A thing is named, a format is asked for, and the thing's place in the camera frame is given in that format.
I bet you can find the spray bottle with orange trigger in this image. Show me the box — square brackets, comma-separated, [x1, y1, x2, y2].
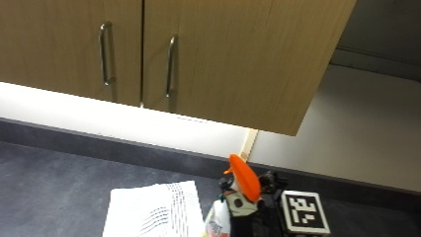
[203, 153, 264, 237]

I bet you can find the light wooden trim strip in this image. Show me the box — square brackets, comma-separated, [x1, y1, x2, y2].
[240, 128, 262, 163]

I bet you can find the white cube of black markers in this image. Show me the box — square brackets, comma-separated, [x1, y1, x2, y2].
[279, 190, 332, 237]

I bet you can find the white striped paper sheet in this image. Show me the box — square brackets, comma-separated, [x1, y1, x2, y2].
[102, 180, 207, 237]

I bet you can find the wide wooden cabinet door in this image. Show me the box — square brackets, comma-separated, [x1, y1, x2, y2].
[142, 0, 359, 137]

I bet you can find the narrow wooden cabinet door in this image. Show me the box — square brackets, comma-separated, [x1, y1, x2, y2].
[0, 0, 146, 108]

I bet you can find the long metal cabinet handle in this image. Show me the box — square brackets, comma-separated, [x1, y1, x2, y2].
[164, 33, 180, 99]
[98, 21, 118, 87]

